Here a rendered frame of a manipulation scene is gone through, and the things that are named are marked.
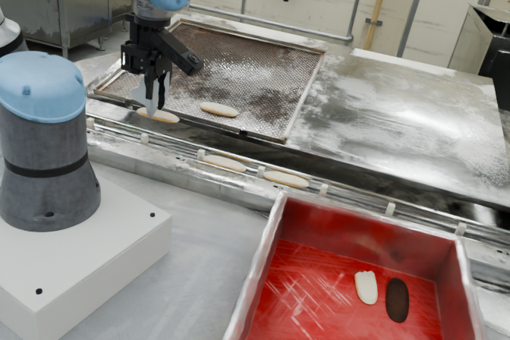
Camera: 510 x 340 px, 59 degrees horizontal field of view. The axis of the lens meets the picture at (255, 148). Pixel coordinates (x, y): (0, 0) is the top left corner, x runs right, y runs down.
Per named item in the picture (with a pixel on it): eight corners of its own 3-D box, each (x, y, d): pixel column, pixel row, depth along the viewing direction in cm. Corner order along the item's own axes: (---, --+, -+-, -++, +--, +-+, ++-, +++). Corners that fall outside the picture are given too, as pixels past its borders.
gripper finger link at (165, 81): (147, 99, 105) (145, 63, 100) (170, 105, 104) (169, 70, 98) (140, 105, 103) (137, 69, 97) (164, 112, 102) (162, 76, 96)
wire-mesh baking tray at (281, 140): (93, 93, 114) (92, 89, 113) (180, 22, 152) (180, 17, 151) (284, 145, 104) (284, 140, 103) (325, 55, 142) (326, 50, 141)
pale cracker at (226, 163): (199, 162, 99) (200, 158, 99) (206, 155, 103) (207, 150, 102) (243, 174, 98) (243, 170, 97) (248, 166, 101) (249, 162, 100)
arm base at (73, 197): (49, 246, 65) (43, 189, 60) (-24, 207, 70) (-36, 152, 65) (120, 195, 77) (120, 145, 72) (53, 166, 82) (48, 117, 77)
